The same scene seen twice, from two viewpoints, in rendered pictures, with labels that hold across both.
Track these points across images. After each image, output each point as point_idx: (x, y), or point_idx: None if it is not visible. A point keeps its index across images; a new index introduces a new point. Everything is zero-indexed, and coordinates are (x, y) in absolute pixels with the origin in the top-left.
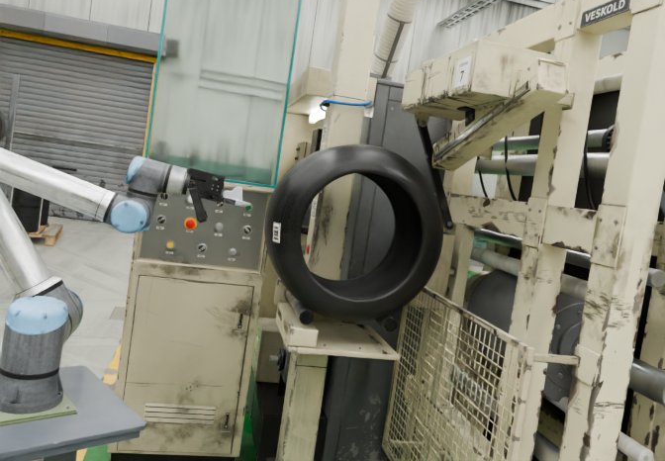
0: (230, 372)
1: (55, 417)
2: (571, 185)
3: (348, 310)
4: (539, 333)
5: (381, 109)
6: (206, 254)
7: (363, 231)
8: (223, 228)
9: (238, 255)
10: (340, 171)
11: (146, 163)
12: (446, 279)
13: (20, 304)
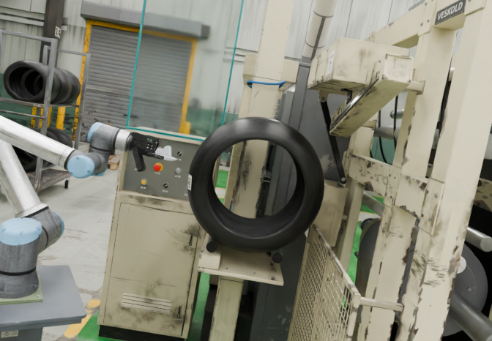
0: (182, 276)
1: (27, 303)
2: (423, 157)
3: (243, 244)
4: (390, 278)
5: (302, 85)
6: (168, 190)
7: (285, 180)
8: (181, 171)
9: None
10: (239, 138)
11: (101, 128)
12: (339, 223)
13: (9, 223)
